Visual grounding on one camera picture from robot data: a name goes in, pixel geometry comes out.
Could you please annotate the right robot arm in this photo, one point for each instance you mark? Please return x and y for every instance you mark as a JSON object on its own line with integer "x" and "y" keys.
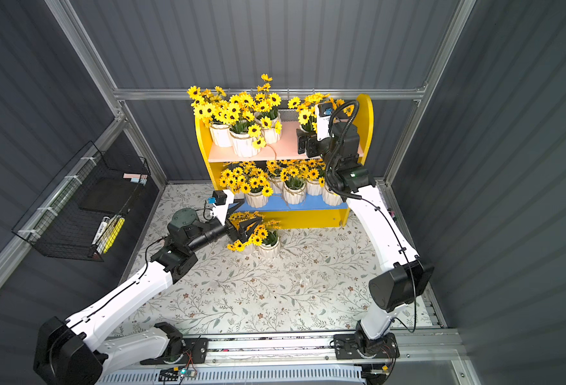
{"x": 403, "y": 276}

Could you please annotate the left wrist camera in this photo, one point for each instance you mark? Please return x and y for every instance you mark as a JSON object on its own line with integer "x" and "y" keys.
{"x": 220, "y": 202}

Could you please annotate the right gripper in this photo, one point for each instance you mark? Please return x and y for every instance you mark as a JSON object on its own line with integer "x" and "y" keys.
{"x": 304, "y": 143}

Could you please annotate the yellow item in basket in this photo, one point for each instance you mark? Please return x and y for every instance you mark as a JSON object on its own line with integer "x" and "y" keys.
{"x": 111, "y": 233}

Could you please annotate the pink sticky notes pad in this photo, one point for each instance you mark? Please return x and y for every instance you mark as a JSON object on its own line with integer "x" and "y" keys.
{"x": 136, "y": 178}

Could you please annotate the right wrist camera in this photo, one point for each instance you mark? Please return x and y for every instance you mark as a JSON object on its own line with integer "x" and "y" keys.
{"x": 323, "y": 113}

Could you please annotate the yellow wooden shelf unit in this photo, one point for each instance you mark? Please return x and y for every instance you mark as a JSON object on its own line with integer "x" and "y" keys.
{"x": 313, "y": 212}

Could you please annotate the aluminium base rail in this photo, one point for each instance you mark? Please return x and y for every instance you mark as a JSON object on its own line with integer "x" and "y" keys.
{"x": 301, "y": 355}

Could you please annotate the floral patterned table mat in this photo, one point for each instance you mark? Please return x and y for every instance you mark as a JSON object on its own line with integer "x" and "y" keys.
{"x": 318, "y": 281}

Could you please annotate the black wire wall basket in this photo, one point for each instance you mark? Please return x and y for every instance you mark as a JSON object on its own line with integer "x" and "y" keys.
{"x": 64, "y": 224}

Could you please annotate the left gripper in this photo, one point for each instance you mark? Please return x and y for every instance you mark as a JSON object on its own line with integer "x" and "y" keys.
{"x": 234, "y": 226}

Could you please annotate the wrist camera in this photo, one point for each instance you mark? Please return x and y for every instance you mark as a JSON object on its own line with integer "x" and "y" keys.
{"x": 220, "y": 202}
{"x": 323, "y": 113}

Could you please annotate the green circuit board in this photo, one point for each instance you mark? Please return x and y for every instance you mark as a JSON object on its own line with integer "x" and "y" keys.
{"x": 176, "y": 375}

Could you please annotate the shelf sunflower pot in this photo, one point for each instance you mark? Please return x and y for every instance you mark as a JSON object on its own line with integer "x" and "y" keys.
{"x": 315, "y": 176}
{"x": 235, "y": 219}
{"x": 209, "y": 107}
{"x": 252, "y": 184}
{"x": 240, "y": 114}
{"x": 328, "y": 196}
{"x": 267, "y": 110}
{"x": 306, "y": 110}
{"x": 266, "y": 239}
{"x": 294, "y": 191}
{"x": 232, "y": 185}
{"x": 274, "y": 170}

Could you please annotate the white marker in basket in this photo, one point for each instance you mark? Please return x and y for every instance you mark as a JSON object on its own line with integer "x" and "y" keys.
{"x": 101, "y": 229}

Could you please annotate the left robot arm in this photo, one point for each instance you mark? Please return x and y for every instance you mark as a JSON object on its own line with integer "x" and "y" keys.
{"x": 76, "y": 350}

